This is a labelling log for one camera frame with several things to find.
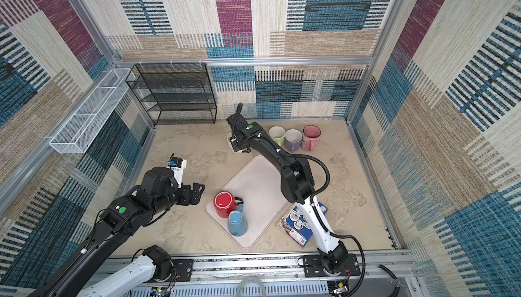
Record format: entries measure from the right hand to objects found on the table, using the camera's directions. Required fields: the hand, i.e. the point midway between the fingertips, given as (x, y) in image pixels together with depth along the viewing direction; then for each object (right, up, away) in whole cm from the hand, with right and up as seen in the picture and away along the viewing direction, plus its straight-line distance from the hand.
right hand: (241, 144), depth 96 cm
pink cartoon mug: (+33, +2, +2) cm, 33 cm away
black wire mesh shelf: (-36, +26, +12) cm, 46 cm away
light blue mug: (+1, -28, -22) cm, 36 cm away
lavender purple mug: (+26, +3, +12) cm, 29 cm away
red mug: (-5, -23, -15) cm, 28 cm away
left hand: (-14, -13, -24) cm, 31 cm away
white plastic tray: (+8, -18, -1) cm, 19 cm away
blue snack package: (+24, -32, -15) cm, 43 cm away
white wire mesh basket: (-54, +4, -25) cm, 60 cm away
